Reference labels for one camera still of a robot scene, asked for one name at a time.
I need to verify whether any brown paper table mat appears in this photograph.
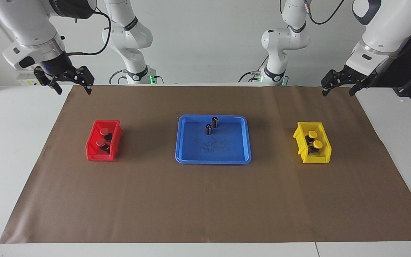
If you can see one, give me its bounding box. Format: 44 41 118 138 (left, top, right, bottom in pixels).
0 85 411 245

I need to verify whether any black left base cable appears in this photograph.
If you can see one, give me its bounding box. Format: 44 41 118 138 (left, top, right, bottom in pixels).
239 56 269 83

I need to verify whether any white wall socket box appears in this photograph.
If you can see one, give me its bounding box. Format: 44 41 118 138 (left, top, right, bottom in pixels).
16 70 42 86

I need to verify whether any yellow plastic bin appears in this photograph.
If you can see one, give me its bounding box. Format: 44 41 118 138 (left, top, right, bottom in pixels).
293 121 332 164

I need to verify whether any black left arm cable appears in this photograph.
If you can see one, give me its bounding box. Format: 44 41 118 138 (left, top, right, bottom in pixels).
280 0 346 25

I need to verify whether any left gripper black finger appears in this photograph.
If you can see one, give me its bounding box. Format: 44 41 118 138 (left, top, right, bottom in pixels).
348 77 374 97
320 69 342 97

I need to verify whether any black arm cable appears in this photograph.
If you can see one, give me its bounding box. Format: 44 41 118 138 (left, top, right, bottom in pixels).
65 7 112 57
280 0 346 25

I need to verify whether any red plastic bin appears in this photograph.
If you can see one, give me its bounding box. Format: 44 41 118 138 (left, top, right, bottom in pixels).
85 119 123 162

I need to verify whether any blue plastic tray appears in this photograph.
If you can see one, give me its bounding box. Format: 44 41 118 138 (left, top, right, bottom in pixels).
175 114 252 165

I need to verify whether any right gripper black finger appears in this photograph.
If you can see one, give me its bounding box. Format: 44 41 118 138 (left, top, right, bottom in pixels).
78 66 95 95
34 67 64 95

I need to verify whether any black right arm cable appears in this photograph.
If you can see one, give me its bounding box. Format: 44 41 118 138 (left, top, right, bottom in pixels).
65 7 112 57

